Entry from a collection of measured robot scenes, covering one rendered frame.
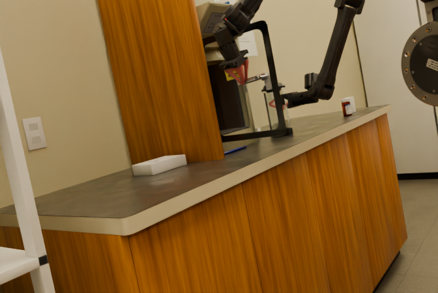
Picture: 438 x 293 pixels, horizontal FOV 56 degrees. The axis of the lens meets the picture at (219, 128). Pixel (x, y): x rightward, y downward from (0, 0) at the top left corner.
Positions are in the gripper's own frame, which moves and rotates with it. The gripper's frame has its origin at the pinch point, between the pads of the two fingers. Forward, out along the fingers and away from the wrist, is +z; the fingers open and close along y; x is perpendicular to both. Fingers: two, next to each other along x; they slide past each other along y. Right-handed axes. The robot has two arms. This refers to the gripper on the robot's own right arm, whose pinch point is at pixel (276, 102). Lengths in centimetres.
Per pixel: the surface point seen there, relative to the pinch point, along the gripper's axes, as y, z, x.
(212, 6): 39, -4, -40
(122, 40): 50, 37, -38
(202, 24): 40, 2, -35
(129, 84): 50, 38, -19
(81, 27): 58, 50, -46
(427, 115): -269, -5, 46
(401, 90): -269, 14, 19
